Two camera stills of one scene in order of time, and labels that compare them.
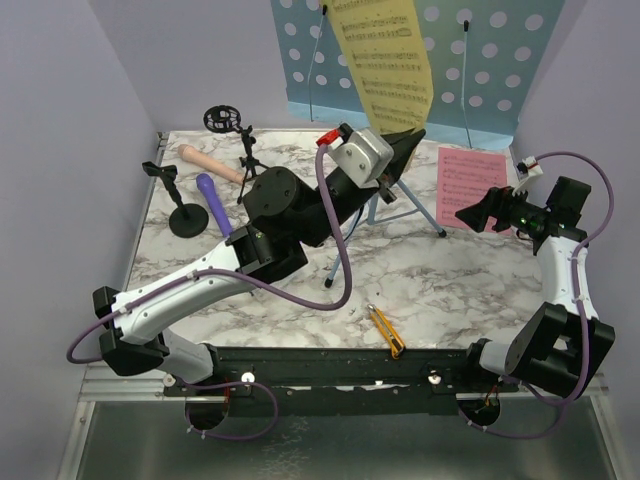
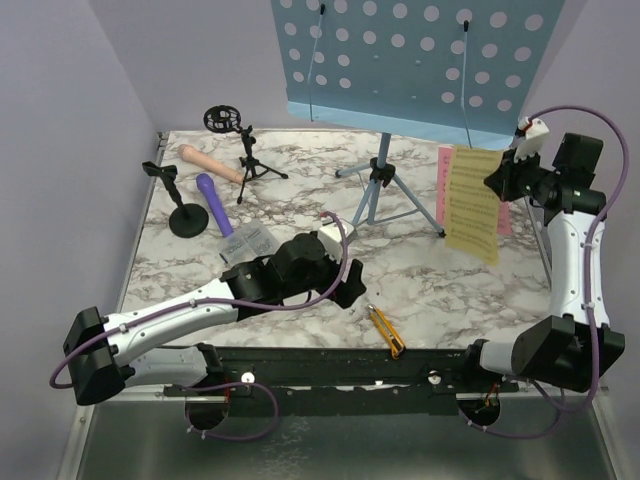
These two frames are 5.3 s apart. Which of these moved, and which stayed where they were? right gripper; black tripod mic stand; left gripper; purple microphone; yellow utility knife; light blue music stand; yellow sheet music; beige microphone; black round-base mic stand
Moved: left gripper; right gripper; yellow sheet music
Stayed: yellow utility knife; black round-base mic stand; light blue music stand; black tripod mic stand; beige microphone; purple microphone
